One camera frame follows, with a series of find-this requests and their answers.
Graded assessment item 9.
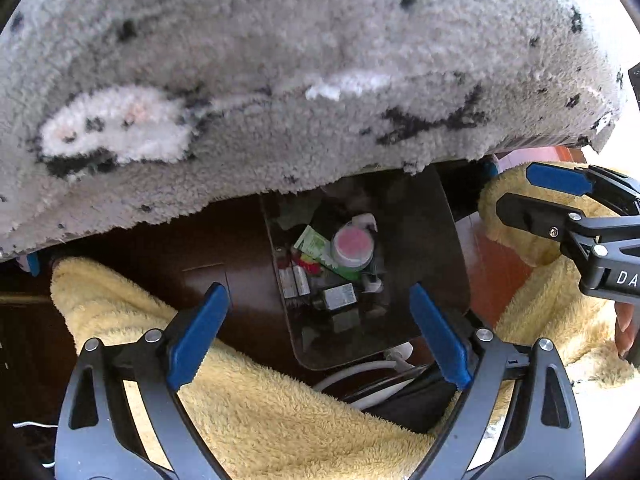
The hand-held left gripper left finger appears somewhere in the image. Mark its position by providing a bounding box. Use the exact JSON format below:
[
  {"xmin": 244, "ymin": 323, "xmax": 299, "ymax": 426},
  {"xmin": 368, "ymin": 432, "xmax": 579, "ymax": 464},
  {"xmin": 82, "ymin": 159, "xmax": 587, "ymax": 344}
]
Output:
[{"xmin": 54, "ymin": 282, "xmax": 232, "ymax": 480}]

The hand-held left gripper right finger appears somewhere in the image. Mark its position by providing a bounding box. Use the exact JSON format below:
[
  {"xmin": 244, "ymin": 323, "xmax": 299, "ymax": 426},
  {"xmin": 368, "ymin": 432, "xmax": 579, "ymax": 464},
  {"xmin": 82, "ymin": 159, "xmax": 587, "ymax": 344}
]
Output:
[{"xmin": 409, "ymin": 282, "xmax": 587, "ymax": 480}]

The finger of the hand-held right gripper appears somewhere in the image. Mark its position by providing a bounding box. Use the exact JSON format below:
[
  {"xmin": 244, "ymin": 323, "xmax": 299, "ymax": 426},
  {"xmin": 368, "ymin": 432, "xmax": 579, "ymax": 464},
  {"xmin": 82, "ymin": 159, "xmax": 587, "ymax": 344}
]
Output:
[
  {"xmin": 525, "ymin": 161, "xmax": 640, "ymax": 202},
  {"xmin": 496, "ymin": 192, "xmax": 606, "ymax": 261}
]

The small silver box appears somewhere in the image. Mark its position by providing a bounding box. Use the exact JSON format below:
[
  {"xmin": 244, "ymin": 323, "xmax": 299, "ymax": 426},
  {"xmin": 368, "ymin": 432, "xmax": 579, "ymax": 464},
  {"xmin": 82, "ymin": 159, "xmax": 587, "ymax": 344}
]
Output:
[{"xmin": 321, "ymin": 283, "xmax": 359, "ymax": 314}]

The dark translucent bin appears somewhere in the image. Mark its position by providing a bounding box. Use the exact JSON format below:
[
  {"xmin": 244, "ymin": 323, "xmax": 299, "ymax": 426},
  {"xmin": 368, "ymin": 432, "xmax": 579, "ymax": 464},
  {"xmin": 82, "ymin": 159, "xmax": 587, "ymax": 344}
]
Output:
[{"xmin": 260, "ymin": 164, "xmax": 472, "ymax": 372}]

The pink lid round tin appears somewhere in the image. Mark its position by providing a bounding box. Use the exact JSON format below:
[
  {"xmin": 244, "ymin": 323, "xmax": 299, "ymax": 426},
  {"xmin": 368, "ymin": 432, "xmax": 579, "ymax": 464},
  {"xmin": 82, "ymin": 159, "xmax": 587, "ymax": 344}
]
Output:
[{"xmin": 329, "ymin": 225, "xmax": 375, "ymax": 269}]

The green squeeze tube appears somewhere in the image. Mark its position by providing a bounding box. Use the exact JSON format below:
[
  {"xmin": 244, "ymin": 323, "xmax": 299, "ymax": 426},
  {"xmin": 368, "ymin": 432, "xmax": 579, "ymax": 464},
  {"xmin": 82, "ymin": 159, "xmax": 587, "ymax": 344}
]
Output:
[{"xmin": 293, "ymin": 226, "xmax": 362, "ymax": 282}]

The person's right hand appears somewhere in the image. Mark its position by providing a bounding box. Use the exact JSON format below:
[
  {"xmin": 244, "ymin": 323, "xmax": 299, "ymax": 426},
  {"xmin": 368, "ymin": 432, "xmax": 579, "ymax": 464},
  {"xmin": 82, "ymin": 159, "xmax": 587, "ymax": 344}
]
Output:
[{"xmin": 614, "ymin": 302, "xmax": 640, "ymax": 361}]

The yellow fleece towel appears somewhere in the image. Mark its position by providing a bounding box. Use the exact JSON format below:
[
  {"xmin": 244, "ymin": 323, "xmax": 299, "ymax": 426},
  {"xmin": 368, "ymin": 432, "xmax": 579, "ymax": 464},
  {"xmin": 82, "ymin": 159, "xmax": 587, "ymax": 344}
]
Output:
[{"xmin": 50, "ymin": 161, "xmax": 640, "ymax": 480}]

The grey printed blanket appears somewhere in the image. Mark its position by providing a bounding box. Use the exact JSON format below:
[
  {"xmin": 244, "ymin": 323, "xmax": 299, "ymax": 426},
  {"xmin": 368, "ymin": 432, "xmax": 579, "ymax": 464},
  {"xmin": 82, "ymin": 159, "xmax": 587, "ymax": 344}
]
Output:
[{"xmin": 0, "ymin": 0, "xmax": 632, "ymax": 261}]

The white power cable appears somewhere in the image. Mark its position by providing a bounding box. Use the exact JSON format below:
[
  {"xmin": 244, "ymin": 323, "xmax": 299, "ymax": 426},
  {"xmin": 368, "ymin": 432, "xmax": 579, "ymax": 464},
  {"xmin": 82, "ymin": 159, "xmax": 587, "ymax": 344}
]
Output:
[{"xmin": 311, "ymin": 342, "xmax": 417, "ymax": 408}]

